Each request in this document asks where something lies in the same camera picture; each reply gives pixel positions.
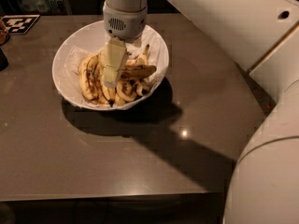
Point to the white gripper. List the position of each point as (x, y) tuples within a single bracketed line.
[(125, 23)]

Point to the spotted banana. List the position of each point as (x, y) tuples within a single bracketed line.
[(138, 71)]

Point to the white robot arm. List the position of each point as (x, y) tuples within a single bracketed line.
[(262, 37)]

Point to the white bowl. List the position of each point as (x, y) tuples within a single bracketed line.
[(87, 41)]

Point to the curved front banana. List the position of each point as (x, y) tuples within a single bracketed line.
[(126, 91)]

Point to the left yellow banana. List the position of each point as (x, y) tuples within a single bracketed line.
[(82, 77)]

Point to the right upright banana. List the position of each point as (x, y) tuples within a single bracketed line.
[(142, 86)]

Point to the black white marker tag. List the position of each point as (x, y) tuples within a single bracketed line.
[(19, 24)]

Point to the brown object at left edge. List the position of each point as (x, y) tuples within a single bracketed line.
[(4, 35)]

